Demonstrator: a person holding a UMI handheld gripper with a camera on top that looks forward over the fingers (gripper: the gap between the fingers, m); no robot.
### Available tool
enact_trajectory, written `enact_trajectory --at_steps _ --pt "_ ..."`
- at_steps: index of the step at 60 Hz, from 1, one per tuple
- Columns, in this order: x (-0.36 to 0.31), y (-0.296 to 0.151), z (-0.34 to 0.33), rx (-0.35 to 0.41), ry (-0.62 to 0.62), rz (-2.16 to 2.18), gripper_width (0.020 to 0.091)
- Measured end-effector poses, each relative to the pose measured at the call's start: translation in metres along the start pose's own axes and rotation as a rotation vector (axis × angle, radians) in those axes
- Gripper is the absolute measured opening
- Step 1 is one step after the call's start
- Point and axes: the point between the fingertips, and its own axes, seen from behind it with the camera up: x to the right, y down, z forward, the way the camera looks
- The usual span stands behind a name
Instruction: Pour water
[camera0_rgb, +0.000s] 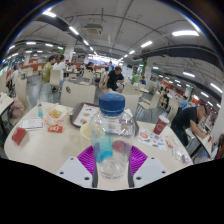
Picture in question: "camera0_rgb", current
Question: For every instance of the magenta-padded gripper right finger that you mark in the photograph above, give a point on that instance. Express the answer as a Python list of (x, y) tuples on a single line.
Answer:
[(139, 160)]

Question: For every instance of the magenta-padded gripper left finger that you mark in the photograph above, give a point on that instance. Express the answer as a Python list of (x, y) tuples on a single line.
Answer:
[(86, 160)]

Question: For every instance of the clear blue-capped water bottle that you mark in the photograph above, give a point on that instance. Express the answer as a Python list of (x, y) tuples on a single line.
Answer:
[(112, 133)]

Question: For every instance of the colourful printed flyer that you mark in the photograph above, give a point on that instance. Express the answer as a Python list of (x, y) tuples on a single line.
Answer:
[(150, 138)]

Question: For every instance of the cream plastic cup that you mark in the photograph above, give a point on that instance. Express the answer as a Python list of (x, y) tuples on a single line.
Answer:
[(85, 135)]

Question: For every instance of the small red wrapper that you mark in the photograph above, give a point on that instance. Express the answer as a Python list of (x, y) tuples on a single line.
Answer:
[(169, 143)]

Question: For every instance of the red paper cup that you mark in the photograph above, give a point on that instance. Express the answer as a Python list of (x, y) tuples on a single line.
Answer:
[(161, 125)]

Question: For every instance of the clear plastic packet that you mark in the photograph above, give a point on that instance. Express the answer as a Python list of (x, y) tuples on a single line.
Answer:
[(180, 155)]

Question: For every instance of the small red sauce packet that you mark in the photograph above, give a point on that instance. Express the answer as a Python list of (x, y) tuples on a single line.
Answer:
[(55, 128)]

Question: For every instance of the printed paper tray liner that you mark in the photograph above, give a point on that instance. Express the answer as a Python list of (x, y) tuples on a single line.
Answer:
[(86, 115)]

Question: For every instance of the dark brown food tray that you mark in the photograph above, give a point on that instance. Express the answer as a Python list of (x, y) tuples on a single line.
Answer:
[(72, 116)]

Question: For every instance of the clear food bag with fries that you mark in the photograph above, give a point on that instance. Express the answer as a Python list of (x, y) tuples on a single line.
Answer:
[(56, 114)]

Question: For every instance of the cream chair with round hole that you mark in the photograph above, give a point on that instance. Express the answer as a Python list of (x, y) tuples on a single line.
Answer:
[(78, 95), (131, 101)]

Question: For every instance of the person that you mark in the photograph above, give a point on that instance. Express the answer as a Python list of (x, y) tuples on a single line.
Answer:
[(185, 120), (60, 66), (114, 79), (47, 71)]

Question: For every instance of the white printed card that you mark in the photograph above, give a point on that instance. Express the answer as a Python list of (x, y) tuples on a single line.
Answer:
[(32, 124)]

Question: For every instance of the small teal bottle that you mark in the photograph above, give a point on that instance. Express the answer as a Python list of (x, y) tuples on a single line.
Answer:
[(40, 111)]

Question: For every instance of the red flat box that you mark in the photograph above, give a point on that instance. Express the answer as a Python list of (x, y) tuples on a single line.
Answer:
[(19, 136)]

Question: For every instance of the pink backpack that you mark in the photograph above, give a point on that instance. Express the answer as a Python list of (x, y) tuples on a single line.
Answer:
[(17, 108)]

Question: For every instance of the group of cream chairs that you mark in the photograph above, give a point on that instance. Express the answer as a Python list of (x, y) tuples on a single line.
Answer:
[(55, 77)]

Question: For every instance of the white side table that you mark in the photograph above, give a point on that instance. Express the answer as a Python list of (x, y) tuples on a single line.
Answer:
[(5, 103)]

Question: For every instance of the ceiling air conditioner unit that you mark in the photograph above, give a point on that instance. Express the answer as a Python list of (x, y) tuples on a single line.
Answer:
[(93, 29)]

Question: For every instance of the ceiling light strips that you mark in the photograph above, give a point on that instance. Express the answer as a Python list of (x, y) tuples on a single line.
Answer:
[(185, 33)]

